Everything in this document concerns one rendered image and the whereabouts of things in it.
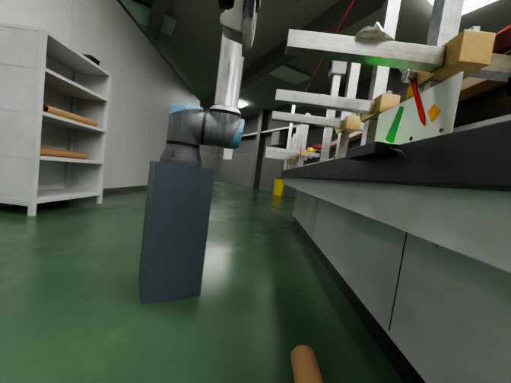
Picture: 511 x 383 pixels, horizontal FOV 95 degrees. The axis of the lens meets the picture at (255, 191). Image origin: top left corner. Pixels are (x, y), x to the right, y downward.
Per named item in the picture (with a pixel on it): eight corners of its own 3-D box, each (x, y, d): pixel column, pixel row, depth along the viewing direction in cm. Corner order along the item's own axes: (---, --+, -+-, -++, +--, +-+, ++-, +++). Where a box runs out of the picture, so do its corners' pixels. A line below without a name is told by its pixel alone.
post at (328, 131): (319, 163, 121) (333, 74, 118) (317, 163, 126) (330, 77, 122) (328, 164, 121) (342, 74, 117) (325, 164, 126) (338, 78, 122)
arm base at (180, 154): (162, 162, 98) (165, 137, 97) (157, 161, 114) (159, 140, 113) (206, 168, 107) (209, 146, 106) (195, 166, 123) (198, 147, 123)
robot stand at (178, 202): (141, 304, 98) (155, 161, 93) (138, 277, 119) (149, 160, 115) (200, 295, 110) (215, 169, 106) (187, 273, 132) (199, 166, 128)
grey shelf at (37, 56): (-21, 209, 200) (-12, 20, 189) (65, 198, 289) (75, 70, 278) (31, 216, 200) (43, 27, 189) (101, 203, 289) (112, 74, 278)
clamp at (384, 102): (376, 112, 62) (379, 92, 62) (356, 123, 76) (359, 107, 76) (400, 115, 62) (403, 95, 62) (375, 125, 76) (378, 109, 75)
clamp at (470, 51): (458, 61, 37) (464, 28, 37) (406, 91, 51) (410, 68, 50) (493, 65, 37) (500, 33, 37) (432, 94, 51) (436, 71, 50)
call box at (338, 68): (331, 74, 116) (334, 58, 116) (327, 79, 123) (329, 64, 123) (345, 75, 116) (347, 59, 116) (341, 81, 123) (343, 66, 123)
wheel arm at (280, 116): (271, 120, 91) (272, 109, 91) (271, 122, 94) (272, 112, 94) (383, 134, 90) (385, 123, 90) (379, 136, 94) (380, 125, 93)
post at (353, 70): (335, 166, 95) (354, 44, 92) (333, 166, 99) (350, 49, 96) (344, 167, 95) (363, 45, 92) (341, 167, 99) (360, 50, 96)
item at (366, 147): (385, 160, 44) (389, 136, 44) (344, 165, 66) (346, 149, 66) (411, 163, 44) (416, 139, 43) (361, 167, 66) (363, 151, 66)
